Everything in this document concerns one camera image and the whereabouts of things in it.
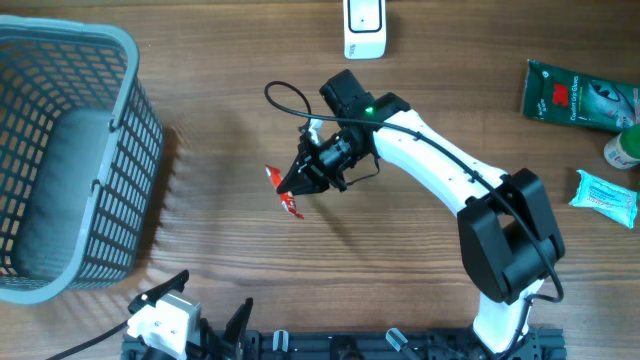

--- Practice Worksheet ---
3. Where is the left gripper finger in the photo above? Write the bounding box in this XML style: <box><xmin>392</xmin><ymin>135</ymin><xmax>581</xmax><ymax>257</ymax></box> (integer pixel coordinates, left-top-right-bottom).
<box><xmin>222</xmin><ymin>297</ymin><xmax>254</xmax><ymax>350</ymax></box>
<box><xmin>128</xmin><ymin>270</ymin><xmax>190</xmax><ymax>314</ymax></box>

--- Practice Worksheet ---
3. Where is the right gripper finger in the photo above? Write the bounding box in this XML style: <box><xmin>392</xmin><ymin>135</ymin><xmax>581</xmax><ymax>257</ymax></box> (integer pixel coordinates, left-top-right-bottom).
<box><xmin>276</xmin><ymin>155</ymin><xmax>308</xmax><ymax>194</ymax></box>
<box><xmin>292</xmin><ymin>177</ymin><xmax>330</xmax><ymax>196</ymax></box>

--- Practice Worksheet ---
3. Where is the red coffee stick sachet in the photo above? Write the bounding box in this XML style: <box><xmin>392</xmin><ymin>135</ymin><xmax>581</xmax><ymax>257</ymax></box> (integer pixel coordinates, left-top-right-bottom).
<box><xmin>265</xmin><ymin>165</ymin><xmax>304</xmax><ymax>220</ymax></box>

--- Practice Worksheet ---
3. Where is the green snack bag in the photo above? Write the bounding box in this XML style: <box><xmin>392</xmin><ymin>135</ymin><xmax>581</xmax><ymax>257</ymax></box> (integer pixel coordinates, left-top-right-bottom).
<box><xmin>521</xmin><ymin>60</ymin><xmax>639</xmax><ymax>133</ymax></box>

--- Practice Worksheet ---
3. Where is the green lid jar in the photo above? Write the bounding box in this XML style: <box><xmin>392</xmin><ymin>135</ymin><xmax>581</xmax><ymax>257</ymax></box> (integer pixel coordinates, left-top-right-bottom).
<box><xmin>604</xmin><ymin>124</ymin><xmax>639</xmax><ymax>169</ymax></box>

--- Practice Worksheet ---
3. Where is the light blue wipes pack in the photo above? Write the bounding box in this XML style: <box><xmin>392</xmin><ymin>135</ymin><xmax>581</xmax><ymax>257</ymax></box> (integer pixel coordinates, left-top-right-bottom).
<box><xmin>569</xmin><ymin>169</ymin><xmax>639</xmax><ymax>229</ymax></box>

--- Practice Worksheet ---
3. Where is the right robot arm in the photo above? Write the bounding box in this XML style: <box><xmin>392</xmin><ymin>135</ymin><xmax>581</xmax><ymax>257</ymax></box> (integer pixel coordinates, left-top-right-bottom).
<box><xmin>276</xmin><ymin>93</ymin><xmax>565</xmax><ymax>359</ymax></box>

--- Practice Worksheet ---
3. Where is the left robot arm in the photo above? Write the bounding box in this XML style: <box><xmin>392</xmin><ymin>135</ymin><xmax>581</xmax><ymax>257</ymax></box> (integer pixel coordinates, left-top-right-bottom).
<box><xmin>126</xmin><ymin>270</ymin><xmax>254</xmax><ymax>360</ymax></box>

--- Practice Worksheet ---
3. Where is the white barcode scanner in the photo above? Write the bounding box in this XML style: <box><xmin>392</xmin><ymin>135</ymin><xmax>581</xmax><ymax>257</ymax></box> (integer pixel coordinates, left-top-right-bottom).
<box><xmin>343</xmin><ymin>0</ymin><xmax>387</xmax><ymax>60</ymax></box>

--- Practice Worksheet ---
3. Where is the grey plastic basket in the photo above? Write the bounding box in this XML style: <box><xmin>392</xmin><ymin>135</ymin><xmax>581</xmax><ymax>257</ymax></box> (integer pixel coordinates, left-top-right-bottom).
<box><xmin>1</xmin><ymin>15</ymin><xmax>164</xmax><ymax>305</ymax></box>

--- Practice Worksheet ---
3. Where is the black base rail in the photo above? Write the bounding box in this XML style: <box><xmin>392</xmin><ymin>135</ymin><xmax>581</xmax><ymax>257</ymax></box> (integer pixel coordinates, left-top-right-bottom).
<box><xmin>121</xmin><ymin>327</ymin><xmax>568</xmax><ymax>360</ymax></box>

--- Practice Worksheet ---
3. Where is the black left camera cable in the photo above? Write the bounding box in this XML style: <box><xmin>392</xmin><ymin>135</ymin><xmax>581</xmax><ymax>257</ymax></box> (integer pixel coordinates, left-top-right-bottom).
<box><xmin>44</xmin><ymin>319</ymin><xmax>131</xmax><ymax>360</ymax></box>

